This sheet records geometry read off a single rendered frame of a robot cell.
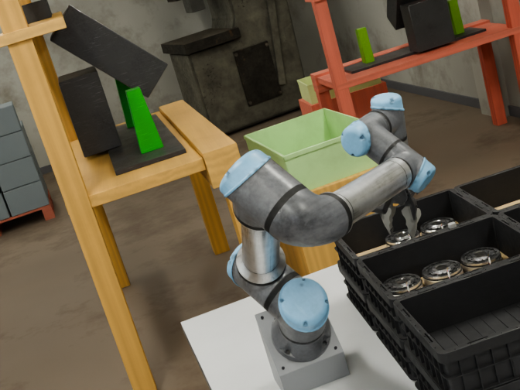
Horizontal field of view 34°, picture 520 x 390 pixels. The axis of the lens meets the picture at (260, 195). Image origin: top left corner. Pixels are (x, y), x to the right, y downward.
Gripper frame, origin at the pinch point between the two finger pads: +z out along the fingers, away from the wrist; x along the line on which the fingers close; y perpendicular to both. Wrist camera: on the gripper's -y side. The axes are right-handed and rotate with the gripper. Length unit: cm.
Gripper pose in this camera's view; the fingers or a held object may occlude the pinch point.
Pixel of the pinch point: (400, 232)
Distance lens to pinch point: 215.8
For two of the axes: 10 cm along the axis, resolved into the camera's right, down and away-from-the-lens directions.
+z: 1.9, 9.0, 3.9
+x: -8.1, -0.8, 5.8
